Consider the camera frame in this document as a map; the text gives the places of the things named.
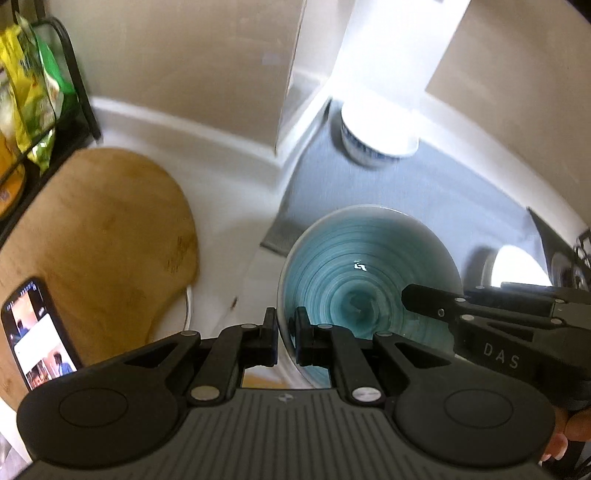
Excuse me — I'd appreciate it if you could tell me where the large white floral square plate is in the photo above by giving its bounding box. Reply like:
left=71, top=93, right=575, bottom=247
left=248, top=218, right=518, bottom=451
left=472, top=244, right=553, bottom=291

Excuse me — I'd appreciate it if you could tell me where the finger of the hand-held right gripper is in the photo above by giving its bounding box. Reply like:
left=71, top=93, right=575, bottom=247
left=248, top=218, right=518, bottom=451
left=401, top=283, right=472, bottom=329

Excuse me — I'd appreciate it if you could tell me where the black wire rack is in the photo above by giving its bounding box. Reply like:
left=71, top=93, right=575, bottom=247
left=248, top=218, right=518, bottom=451
left=0, top=17, right=102, bottom=243

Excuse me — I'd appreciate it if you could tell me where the grey mat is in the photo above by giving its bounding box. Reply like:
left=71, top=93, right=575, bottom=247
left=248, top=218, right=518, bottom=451
left=261, top=99, right=557, bottom=298

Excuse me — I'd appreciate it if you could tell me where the white bowl with blue pattern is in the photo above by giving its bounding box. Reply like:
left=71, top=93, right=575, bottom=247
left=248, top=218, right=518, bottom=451
left=341, top=99, right=420, bottom=168

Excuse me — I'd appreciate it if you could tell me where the green snack packet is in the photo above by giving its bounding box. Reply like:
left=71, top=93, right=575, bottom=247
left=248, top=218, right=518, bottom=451
left=28, top=36, right=80, bottom=175

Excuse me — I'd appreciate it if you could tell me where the light blue ribbed bowl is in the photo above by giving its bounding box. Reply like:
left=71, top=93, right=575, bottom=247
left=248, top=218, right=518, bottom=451
left=277, top=204, right=463, bottom=389

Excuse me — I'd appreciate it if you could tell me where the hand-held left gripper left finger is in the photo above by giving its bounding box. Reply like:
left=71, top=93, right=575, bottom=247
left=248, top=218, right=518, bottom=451
left=122, top=307, right=280, bottom=403

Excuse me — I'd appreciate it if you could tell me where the wooden cutting board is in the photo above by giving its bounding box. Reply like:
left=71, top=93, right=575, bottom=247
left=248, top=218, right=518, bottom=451
left=0, top=148, right=200, bottom=408

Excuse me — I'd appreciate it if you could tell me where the black smartphone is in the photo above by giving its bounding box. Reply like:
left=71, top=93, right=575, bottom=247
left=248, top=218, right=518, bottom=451
left=1, top=277, right=84, bottom=393

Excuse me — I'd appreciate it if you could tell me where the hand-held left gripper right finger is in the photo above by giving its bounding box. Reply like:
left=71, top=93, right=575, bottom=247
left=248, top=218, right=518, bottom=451
left=294, top=306, right=445, bottom=403

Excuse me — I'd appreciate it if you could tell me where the yellow snack packet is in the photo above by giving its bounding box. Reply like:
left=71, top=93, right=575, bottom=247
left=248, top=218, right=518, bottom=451
left=0, top=13, right=62, bottom=163

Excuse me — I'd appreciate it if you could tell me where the person's right hand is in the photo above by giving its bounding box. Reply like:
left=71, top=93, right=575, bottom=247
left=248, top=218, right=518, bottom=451
left=541, top=406, right=583, bottom=463

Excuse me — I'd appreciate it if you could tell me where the black gas stove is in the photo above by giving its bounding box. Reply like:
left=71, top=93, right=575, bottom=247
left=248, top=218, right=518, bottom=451
left=527, top=207, right=591, bottom=292

